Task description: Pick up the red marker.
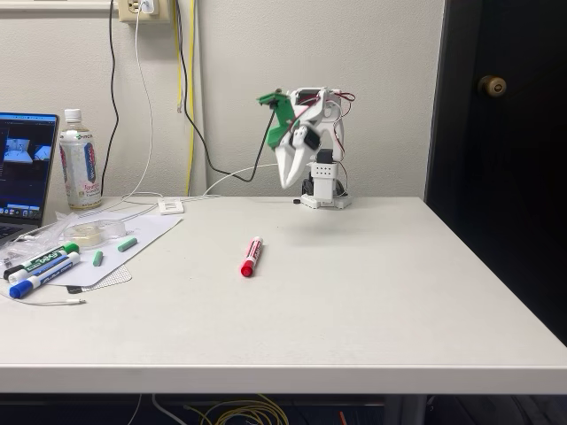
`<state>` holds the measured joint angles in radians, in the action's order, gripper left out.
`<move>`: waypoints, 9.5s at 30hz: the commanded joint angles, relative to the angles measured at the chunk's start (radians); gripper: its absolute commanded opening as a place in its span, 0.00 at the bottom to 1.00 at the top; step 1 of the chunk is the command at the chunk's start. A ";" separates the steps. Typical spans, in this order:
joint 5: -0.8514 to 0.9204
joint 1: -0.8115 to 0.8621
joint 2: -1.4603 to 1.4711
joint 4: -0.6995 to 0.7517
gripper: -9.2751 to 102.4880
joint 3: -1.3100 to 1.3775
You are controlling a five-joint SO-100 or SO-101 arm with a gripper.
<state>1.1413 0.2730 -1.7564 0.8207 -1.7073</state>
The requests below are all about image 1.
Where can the red dry erase marker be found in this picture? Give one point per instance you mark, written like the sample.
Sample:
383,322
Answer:
251,259

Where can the green dry erase marker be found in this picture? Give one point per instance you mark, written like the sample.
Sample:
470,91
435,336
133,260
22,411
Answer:
48,257

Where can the blue dry erase marker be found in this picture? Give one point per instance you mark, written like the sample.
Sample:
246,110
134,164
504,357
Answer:
21,289

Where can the black dry erase marker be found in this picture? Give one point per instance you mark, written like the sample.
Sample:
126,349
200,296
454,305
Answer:
12,272

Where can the white flat adapter box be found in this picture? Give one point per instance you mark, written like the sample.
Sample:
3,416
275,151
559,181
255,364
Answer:
172,206

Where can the white paper sheet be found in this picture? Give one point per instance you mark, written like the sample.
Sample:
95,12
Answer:
150,230

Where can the small green cylinder piece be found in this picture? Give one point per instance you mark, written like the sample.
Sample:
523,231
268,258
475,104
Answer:
127,244
98,258

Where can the brass door knob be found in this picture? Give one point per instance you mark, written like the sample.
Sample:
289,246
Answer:
491,86

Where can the clear round tape container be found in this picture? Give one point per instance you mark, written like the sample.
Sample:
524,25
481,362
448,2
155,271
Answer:
95,232

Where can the grey mesh mat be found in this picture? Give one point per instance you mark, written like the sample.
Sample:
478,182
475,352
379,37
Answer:
115,279

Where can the plastic tea bottle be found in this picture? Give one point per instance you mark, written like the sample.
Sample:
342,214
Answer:
80,168

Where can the white charger plug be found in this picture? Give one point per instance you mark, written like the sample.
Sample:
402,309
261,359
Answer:
147,6

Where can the dark door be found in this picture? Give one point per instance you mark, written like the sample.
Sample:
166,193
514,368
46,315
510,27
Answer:
522,199

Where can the small black flat item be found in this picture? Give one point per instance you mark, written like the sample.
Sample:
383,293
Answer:
74,289

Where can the clear plastic bags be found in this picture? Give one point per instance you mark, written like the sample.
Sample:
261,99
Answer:
40,237

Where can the grey laptop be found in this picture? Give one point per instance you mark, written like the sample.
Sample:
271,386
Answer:
22,168

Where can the grey table leg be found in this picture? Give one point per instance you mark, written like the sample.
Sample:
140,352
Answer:
407,409

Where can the green camera mount with board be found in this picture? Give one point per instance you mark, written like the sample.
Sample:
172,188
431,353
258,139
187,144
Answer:
281,115

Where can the beige wall outlet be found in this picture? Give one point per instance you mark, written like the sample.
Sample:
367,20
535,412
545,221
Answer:
128,11

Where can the white wall trim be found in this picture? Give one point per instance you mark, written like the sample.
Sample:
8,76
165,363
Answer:
53,11

